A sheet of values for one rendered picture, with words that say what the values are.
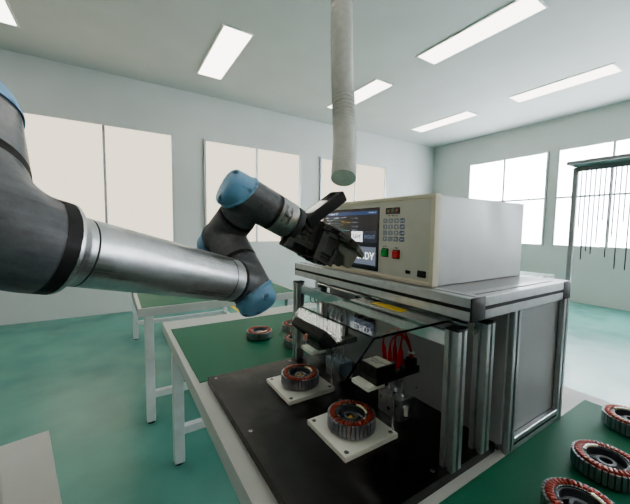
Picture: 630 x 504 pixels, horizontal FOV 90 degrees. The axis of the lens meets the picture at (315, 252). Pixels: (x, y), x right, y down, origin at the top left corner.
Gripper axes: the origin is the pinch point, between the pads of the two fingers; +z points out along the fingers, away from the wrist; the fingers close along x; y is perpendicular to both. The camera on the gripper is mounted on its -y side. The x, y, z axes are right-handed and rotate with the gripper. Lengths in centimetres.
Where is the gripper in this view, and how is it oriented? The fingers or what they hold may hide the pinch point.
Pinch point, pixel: (359, 251)
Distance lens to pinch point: 77.3
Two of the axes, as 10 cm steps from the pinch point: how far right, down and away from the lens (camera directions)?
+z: 7.5, 4.1, 5.1
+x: 5.4, 0.7, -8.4
